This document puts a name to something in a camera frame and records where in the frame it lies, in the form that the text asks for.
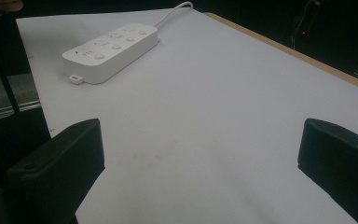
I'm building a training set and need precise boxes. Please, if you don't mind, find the white power strip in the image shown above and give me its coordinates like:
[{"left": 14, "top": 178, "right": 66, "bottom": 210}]
[{"left": 62, "top": 21, "right": 160, "bottom": 86}]

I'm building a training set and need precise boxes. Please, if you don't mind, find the dark stand with red light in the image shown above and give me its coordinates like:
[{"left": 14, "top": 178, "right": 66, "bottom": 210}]
[{"left": 290, "top": 0, "right": 324, "bottom": 50}]

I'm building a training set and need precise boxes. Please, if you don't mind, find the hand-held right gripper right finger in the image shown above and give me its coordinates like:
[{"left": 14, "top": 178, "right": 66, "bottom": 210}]
[{"left": 297, "top": 118, "right": 358, "bottom": 224}]

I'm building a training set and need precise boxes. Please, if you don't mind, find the white power strip cable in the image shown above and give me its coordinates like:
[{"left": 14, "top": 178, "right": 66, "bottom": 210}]
[{"left": 154, "top": 1, "right": 194, "bottom": 28}]

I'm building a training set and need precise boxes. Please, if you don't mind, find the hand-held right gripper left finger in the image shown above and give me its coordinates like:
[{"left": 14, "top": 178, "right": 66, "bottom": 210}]
[{"left": 7, "top": 118, "right": 106, "bottom": 224}]

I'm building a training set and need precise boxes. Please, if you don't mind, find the black metal stand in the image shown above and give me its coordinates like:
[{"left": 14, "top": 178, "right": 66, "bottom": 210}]
[{"left": 0, "top": 73, "right": 21, "bottom": 114}]

